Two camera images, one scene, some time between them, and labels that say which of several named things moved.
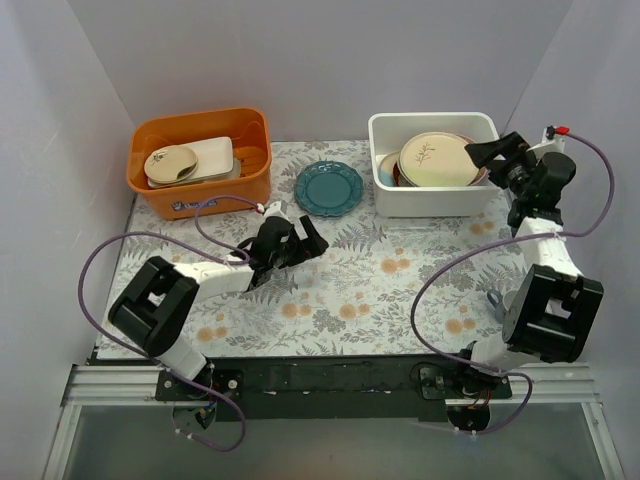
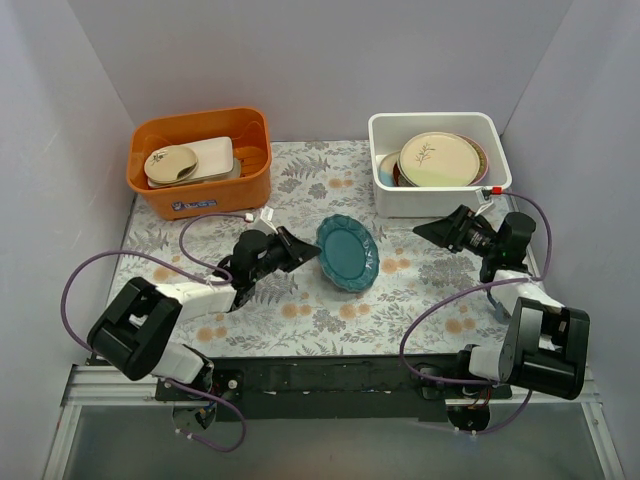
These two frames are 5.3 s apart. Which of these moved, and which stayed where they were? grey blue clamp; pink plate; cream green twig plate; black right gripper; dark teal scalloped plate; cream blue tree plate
Moved: dark teal scalloped plate; black right gripper
Stayed: pink plate; grey blue clamp; cream blue tree plate; cream green twig plate
